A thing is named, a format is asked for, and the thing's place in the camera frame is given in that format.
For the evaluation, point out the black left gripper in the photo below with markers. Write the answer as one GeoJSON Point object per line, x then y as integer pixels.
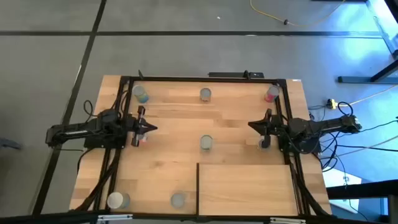
{"type": "Point", "coordinates": [130, 127]}

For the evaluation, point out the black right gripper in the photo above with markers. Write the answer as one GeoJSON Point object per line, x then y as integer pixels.
{"type": "Point", "coordinates": [278, 127]}

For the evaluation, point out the blue yellow labelled can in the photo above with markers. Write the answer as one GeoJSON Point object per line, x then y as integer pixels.
{"type": "Point", "coordinates": [140, 93]}

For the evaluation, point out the large colourful labelled can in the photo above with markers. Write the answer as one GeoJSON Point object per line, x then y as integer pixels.
{"type": "Point", "coordinates": [272, 92]}

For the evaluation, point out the green yellow labelled can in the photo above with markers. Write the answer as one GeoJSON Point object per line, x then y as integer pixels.
{"type": "Point", "coordinates": [206, 142]}

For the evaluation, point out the small grey-topped tin can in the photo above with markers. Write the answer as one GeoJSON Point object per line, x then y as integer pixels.
{"type": "Point", "coordinates": [205, 93]}

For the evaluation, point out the short green labelled can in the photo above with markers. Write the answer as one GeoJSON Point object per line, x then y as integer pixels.
{"type": "Point", "coordinates": [178, 200]}

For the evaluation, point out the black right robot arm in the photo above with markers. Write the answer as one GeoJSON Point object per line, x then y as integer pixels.
{"type": "Point", "coordinates": [326, 126]}

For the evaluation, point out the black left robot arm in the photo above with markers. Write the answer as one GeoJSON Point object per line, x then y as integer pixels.
{"type": "Point", "coordinates": [77, 130]}

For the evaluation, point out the yellow power plug block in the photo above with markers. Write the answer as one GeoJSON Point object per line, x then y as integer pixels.
{"type": "Point", "coordinates": [332, 103]}

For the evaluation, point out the large white-topped can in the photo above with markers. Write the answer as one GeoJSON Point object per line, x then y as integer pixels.
{"type": "Point", "coordinates": [115, 200]}

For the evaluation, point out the black rig beam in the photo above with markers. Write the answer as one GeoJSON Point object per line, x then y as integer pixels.
{"type": "Point", "coordinates": [357, 188]}
{"type": "Point", "coordinates": [46, 217]}

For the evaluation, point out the grey floor object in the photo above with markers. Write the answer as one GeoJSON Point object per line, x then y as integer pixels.
{"type": "Point", "coordinates": [9, 143]}

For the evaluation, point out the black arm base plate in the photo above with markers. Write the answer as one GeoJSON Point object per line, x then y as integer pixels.
{"type": "Point", "coordinates": [102, 144]}
{"type": "Point", "coordinates": [306, 150]}

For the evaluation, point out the black aluminium table frame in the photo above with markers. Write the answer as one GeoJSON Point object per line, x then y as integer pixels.
{"type": "Point", "coordinates": [202, 79]}

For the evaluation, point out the silver metal bracket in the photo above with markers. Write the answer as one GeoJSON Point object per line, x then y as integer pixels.
{"type": "Point", "coordinates": [115, 217]}
{"type": "Point", "coordinates": [287, 221]}

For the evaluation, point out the metal desk leg frame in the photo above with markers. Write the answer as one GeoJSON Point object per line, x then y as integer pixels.
{"type": "Point", "coordinates": [367, 79]}

